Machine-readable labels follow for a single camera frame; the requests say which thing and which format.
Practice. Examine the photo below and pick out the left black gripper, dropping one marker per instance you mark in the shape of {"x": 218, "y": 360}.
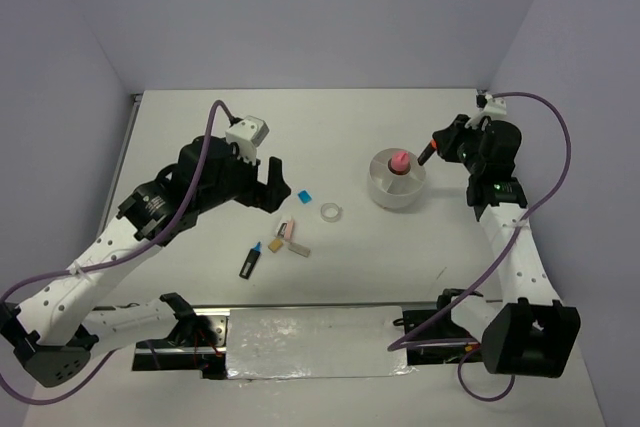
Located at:
{"x": 254, "y": 194}

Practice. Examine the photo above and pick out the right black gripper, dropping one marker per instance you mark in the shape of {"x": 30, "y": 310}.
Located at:
{"x": 448, "y": 137}

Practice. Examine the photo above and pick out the orange black highlighter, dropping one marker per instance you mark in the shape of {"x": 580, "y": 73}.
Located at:
{"x": 427, "y": 152}

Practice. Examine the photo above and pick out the pink glue bottle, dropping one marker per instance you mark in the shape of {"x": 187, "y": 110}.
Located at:
{"x": 400, "y": 163}

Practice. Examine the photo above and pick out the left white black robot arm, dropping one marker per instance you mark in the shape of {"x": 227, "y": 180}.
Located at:
{"x": 57, "y": 331}

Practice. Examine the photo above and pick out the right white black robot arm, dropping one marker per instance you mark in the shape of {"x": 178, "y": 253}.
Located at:
{"x": 530, "y": 332}

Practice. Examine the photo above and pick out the blue cap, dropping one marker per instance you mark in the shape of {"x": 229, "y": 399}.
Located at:
{"x": 304, "y": 197}

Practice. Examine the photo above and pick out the white small eraser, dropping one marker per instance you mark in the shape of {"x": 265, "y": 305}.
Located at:
{"x": 278, "y": 233}

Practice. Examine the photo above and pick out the pink eraser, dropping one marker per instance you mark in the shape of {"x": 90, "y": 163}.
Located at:
{"x": 287, "y": 229}

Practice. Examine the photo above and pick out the tan square eraser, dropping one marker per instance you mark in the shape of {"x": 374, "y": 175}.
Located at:
{"x": 275, "y": 245}

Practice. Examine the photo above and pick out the clear tape roll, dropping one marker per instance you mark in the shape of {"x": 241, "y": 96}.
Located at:
{"x": 331, "y": 212}

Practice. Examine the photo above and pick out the grey rectangular eraser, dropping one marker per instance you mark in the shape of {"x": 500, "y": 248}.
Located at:
{"x": 299, "y": 249}

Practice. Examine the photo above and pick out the blue black highlighter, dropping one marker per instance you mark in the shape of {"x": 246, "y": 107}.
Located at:
{"x": 250, "y": 261}

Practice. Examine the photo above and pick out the white round divided container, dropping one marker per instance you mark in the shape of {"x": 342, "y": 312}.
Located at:
{"x": 390, "y": 191}

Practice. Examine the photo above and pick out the silver foil sheet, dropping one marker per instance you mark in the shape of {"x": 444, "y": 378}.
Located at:
{"x": 302, "y": 343}

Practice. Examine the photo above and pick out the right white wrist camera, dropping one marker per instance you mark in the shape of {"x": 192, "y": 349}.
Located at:
{"x": 489, "y": 107}

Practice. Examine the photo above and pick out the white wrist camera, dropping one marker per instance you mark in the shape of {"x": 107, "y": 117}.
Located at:
{"x": 489, "y": 107}
{"x": 246, "y": 135}

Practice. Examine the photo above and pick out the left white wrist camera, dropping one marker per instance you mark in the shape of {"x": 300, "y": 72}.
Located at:
{"x": 246, "y": 135}

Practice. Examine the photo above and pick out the black mounting rail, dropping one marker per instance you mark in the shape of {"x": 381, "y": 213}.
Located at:
{"x": 205, "y": 354}

